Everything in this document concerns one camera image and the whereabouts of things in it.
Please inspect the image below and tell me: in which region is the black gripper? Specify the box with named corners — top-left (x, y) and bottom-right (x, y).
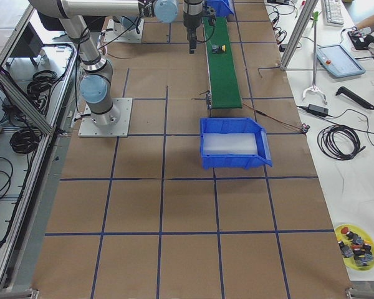
top-left (183, 12), bottom-right (215, 54)

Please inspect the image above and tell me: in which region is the yellow push button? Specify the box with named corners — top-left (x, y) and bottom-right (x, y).
top-left (211, 45), bottom-right (227, 54)

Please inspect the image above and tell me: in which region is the yellow plate of buttons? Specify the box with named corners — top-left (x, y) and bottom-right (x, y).
top-left (334, 224), bottom-right (374, 271)

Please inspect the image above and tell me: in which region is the blue source bin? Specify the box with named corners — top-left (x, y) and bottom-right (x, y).
top-left (206, 0), bottom-right (234, 17)

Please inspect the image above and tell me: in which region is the green conveyor belt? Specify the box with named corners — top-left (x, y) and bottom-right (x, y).
top-left (204, 17), bottom-right (242, 109)

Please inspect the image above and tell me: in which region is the blue destination bin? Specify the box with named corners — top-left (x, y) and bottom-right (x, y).
top-left (200, 118), bottom-right (272, 169)

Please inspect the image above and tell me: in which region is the reacher grabber tool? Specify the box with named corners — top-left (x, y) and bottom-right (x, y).
top-left (302, 11), bottom-right (327, 105)

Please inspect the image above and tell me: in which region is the white foam pad destination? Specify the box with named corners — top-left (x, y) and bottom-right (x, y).
top-left (203, 133), bottom-right (258, 155)

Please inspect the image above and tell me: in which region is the white keyboard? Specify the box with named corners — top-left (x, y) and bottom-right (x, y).
top-left (320, 0), bottom-right (345, 27)

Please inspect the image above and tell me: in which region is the teach pendant tablet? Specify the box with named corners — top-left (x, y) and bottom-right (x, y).
top-left (316, 44), bottom-right (365, 78)

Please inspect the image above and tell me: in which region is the black power adapter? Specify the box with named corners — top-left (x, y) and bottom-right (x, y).
top-left (307, 104), bottom-right (328, 117)

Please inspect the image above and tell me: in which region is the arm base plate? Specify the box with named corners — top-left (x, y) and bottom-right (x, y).
top-left (104, 19), bottom-right (144, 44)
top-left (78, 98), bottom-right (133, 138)

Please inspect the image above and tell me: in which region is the aluminium frame post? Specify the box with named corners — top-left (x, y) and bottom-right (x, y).
top-left (280, 0), bottom-right (318, 70)

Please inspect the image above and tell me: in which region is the red black wire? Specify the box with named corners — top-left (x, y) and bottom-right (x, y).
top-left (242, 104), bottom-right (309, 135)

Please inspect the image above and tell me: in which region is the black handle tool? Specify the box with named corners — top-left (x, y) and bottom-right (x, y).
top-left (335, 86), bottom-right (374, 110)

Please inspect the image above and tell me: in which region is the coiled black cable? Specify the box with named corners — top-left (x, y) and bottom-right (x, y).
top-left (317, 125), bottom-right (362, 161)

